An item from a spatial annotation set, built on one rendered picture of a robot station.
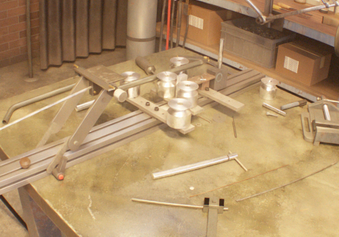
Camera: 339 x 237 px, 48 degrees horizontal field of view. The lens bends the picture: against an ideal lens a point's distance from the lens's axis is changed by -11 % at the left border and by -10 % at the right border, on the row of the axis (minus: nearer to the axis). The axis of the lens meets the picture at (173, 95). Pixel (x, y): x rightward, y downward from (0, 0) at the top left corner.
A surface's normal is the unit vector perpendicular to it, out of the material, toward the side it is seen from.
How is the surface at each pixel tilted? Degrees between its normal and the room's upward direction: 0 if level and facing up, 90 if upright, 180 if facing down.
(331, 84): 0
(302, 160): 0
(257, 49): 90
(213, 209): 2
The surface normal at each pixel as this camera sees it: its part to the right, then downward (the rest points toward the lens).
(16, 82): 0.06, -0.90
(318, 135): -0.19, 0.43
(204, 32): -0.78, 0.25
